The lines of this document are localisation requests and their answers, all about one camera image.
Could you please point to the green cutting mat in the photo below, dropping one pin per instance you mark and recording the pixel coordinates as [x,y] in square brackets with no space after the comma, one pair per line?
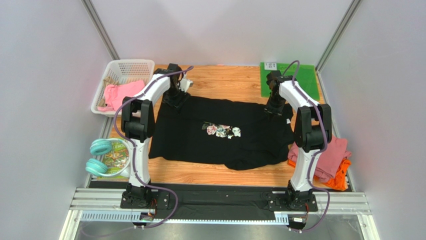
[306,77]

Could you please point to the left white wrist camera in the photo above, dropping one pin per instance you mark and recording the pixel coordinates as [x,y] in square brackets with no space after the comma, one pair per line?
[185,84]

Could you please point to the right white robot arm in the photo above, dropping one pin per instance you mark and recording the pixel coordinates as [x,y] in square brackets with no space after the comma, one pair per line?
[312,130]

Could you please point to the green snack bowl package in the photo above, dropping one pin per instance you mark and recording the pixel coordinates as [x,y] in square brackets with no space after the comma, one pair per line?
[115,156]

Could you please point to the black floral t shirt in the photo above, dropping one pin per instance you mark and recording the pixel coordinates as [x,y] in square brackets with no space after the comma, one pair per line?
[238,135]

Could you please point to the beige cloth in basket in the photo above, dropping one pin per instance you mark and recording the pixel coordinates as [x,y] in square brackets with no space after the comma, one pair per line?
[107,86]

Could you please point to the folded orange t shirt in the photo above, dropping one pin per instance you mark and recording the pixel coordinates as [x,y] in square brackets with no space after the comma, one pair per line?
[332,173]

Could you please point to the folded pink t shirt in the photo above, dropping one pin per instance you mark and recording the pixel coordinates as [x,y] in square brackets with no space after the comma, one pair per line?
[336,150]

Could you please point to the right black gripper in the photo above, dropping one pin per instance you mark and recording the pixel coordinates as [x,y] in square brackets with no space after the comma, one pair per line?
[274,108]

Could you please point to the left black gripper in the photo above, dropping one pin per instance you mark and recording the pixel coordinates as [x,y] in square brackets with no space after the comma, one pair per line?
[178,102]

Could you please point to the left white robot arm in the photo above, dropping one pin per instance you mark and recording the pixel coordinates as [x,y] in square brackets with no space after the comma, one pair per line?
[138,122]

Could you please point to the white plastic basket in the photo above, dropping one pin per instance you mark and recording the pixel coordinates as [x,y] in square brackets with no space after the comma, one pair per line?
[118,73]

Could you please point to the teal headphones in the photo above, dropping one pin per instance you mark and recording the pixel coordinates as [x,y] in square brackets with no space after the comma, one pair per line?
[94,165]

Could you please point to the white label sticker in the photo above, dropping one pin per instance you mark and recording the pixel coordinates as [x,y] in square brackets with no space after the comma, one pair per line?
[270,66]

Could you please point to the light pink shirt in basket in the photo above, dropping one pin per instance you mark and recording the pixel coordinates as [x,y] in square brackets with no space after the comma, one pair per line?
[122,91]

